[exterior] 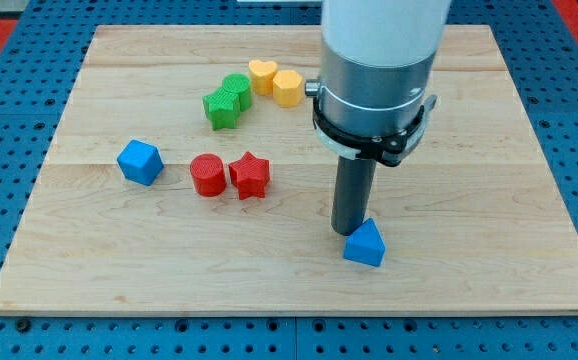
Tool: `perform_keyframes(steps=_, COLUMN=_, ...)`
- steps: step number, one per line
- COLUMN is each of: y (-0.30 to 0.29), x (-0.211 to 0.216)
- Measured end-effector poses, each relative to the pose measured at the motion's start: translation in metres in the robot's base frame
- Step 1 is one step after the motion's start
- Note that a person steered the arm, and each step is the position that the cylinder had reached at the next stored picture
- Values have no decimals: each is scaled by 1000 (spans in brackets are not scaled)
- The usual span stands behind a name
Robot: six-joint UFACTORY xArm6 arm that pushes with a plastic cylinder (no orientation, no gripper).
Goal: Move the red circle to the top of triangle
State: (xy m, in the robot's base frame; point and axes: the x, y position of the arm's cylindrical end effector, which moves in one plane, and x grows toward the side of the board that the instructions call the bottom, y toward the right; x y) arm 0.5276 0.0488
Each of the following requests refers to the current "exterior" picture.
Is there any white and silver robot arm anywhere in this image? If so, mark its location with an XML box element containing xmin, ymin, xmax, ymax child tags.
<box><xmin>317</xmin><ymin>0</ymin><xmax>451</xmax><ymax>138</ymax></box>

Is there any blue triangle block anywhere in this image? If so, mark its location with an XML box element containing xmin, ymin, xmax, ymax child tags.
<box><xmin>343</xmin><ymin>218</ymin><xmax>386</xmax><ymax>267</ymax></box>

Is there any red star block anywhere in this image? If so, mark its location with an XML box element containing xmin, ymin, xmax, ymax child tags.
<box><xmin>228</xmin><ymin>151</ymin><xmax>271</xmax><ymax>200</ymax></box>

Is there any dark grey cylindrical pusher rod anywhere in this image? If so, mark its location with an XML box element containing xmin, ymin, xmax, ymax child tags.
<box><xmin>331</xmin><ymin>157</ymin><xmax>376</xmax><ymax>236</ymax></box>

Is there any red cylinder block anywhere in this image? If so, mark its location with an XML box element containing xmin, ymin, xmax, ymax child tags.
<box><xmin>190</xmin><ymin>153</ymin><xmax>226</xmax><ymax>197</ymax></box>

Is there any yellow hexagon block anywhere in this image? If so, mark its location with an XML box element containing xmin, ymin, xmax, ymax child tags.
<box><xmin>273</xmin><ymin>70</ymin><xmax>304</xmax><ymax>108</ymax></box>

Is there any green star block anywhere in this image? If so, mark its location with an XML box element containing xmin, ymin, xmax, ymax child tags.
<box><xmin>202</xmin><ymin>87</ymin><xmax>241</xmax><ymax>131</ymax></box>

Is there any light wooden board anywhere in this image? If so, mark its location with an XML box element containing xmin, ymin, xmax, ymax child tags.
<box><xmin>0</xmin><ymin>25</ymin><xmax>578</xmax><ymax>317</ymax></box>

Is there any green cylinder block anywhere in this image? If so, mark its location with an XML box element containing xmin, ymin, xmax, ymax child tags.
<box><xmin>222</xmin><ymin>73</ymin><xmax>252</xmax><ymax>111</ymax></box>

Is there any yellow heart block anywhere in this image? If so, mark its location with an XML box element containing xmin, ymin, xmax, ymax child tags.
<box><xmin>248</xmin><ymin>59</ymin><xmax>278</xmax><ymax>96</ymax></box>

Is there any blue cube block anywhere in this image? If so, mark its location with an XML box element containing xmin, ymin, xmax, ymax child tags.
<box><xmin>117</xmin><ymin>139</ymin><xmax>164</xmax><ymax>186</ymax></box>

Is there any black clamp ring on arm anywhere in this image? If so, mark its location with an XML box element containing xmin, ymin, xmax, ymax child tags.
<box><xmin>311</xmin><ymin>94</ymin><xmax>439</xmax><ymax>168</ymax></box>

